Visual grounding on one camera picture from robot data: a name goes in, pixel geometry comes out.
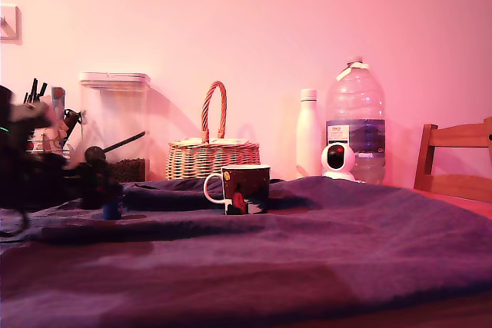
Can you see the small white round camera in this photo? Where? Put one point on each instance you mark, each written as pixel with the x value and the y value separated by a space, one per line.
pixel 337 159

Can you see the blue packet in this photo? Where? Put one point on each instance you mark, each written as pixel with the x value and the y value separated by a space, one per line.
pixel 58 99

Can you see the clear coffee bean container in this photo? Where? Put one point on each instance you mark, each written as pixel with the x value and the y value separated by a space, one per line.
pixel 115 113

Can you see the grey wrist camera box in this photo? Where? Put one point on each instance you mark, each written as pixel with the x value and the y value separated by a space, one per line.
pixel 28 114

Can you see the white insulated bottle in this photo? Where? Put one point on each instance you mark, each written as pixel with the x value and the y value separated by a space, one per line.
pixel 308 132

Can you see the blue coffee capsule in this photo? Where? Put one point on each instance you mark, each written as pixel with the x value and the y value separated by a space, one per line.
pixel 114 209

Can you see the white wall plate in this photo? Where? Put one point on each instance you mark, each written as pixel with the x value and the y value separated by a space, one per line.
pixel 10 32

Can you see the dark picture mug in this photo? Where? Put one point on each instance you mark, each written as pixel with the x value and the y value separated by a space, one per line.
pixel 250 189

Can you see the large clear water bottle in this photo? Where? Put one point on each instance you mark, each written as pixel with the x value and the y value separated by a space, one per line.
pixel 355 105

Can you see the dark brown kitchen tool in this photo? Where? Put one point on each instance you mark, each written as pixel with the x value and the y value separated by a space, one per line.
pixel 71 118

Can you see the wooden chair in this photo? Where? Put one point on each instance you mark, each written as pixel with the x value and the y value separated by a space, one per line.
pixel 453 140

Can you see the blue cloth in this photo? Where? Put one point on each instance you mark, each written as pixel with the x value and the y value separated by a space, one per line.
pixel 269 266

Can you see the black scoop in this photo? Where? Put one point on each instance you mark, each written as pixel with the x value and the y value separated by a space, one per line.
pixel 95 153

